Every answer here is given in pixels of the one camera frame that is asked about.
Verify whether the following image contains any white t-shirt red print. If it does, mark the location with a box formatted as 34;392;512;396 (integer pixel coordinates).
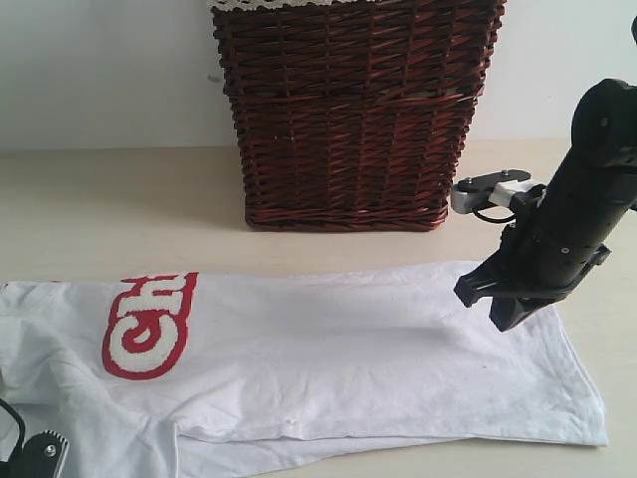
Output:
1;261;608;477

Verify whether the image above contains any dark red wicker basket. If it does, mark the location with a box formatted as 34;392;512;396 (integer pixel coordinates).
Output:
210;0;505;232

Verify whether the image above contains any white tape camera mount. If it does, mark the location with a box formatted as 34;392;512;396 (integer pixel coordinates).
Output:
489;179;545;207

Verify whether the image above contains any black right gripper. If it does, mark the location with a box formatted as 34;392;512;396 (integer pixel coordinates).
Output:
453;164;636;332

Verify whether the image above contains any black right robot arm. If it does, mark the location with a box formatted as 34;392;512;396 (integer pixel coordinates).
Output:
450;79;636;332

